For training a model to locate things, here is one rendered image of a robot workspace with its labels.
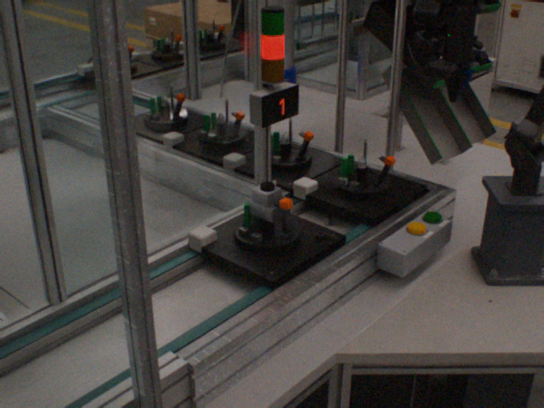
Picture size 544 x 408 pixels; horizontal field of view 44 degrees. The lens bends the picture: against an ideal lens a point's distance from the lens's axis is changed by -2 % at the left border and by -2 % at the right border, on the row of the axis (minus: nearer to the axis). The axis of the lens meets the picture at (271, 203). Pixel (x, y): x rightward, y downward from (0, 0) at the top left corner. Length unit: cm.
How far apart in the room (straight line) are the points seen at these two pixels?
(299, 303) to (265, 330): 10
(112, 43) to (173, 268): 71
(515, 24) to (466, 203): 404
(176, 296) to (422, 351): 49
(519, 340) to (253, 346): 53
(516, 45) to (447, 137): 403
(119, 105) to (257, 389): 62
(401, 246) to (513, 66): 454
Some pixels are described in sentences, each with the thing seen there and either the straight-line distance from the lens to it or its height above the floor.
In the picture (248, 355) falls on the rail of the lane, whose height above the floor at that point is 90.
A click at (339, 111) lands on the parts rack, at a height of 107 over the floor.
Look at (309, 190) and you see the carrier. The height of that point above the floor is 98.
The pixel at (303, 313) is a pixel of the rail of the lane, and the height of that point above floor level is 91.
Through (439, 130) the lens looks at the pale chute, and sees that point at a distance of 188.
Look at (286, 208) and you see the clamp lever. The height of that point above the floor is 106.
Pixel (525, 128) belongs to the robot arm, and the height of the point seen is 121.
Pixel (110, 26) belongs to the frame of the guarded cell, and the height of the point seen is 153.
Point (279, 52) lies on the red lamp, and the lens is 147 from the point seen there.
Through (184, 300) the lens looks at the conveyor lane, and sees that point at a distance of 135.
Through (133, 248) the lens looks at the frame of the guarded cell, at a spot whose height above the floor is 124.
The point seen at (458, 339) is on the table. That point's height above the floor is 86.
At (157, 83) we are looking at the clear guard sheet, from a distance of 132.
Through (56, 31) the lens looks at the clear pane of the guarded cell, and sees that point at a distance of 76.
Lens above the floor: 168
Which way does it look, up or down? 26 degrees down
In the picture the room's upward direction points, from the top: straight up
